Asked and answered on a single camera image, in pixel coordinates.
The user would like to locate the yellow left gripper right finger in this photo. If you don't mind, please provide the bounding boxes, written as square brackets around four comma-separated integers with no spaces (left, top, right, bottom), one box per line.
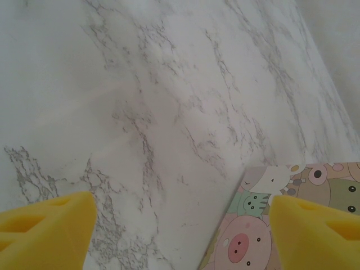
[269,195,360,270]

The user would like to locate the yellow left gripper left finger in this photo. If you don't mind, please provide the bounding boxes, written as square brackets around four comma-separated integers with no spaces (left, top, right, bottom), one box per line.
[0,191,97,270]

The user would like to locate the cartoon animal print paper bag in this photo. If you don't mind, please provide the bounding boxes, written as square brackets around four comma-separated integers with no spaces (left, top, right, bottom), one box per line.
[198,161,360,270]

